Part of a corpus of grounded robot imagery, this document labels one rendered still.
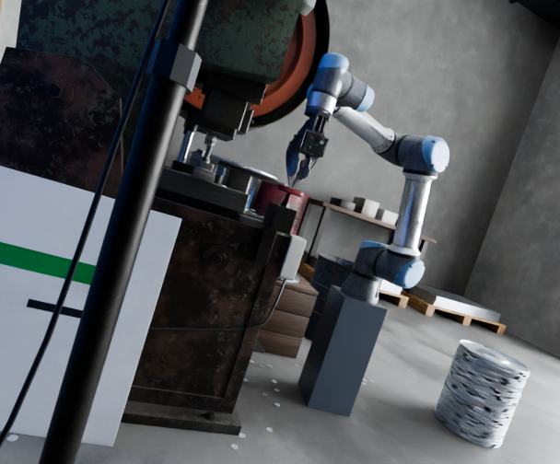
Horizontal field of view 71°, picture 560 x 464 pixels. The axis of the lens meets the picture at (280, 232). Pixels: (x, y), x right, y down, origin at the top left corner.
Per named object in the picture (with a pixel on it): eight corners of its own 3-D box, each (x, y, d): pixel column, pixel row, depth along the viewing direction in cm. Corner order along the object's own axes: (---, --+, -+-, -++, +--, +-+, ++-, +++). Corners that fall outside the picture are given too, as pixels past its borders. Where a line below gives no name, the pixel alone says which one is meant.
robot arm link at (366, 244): (365, 270, 164) (375, 239, 162) (390, 282, 153) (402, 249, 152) (345, 266, 156) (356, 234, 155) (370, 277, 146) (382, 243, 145)
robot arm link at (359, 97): (353, 88, 120) (328, 73, 113) (380, 87, 111) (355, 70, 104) (344, 113, 121) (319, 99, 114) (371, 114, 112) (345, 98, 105)
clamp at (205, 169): (206, 180, 127) (215, 149, 126) (213, 183, 111) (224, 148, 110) (188, 174, 125) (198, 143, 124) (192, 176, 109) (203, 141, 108)
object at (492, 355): (454, 336, 194) (455, 334, 194) (517, 359, 186) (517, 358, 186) (465, 353, 166) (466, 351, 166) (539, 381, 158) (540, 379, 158)
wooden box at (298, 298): (279, 329, 229) (297, 272, 226) (296, 358, 192) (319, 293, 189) (213, 313, 218) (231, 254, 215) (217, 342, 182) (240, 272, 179)
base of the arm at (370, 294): (367, 295, 165) (376, 273, 164) (382, 307, 150) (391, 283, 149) (335, 286, 162) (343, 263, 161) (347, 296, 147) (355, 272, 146)
